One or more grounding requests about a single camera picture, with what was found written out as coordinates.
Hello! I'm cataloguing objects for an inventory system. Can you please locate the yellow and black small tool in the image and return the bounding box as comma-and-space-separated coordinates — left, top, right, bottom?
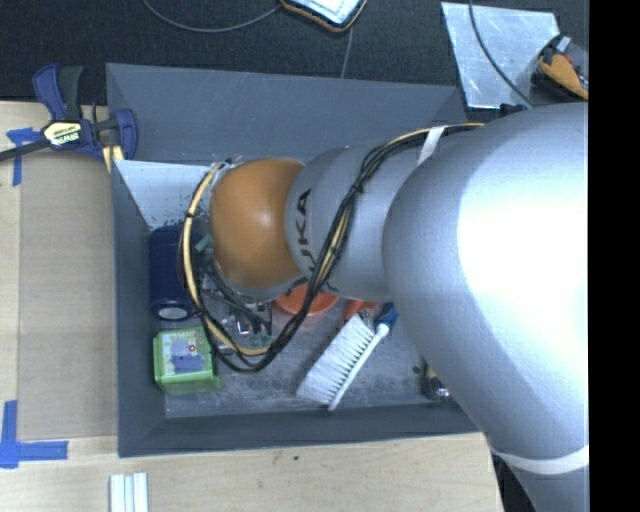
422, 360, 450, 402

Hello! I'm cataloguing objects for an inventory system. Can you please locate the white bristle brush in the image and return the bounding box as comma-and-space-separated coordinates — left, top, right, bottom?
295, 313, 391, 413

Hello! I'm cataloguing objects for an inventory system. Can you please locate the small blue object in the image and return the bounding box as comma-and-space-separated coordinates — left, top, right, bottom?
375, 301, 400, 332

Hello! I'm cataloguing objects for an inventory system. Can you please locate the orange plastic bowl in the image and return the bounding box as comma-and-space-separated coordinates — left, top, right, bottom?
273, 290, 379, 317

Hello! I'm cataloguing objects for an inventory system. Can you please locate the grey metal bin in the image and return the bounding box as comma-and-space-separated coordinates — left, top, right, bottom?
104, 62, 486, 459

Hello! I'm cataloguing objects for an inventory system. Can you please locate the dark blue cylindrical can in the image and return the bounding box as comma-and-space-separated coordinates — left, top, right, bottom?
148, 225, 197, 322

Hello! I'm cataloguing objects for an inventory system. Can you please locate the pale wood flat board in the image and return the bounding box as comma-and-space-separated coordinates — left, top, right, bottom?
17, 155, 120, 442

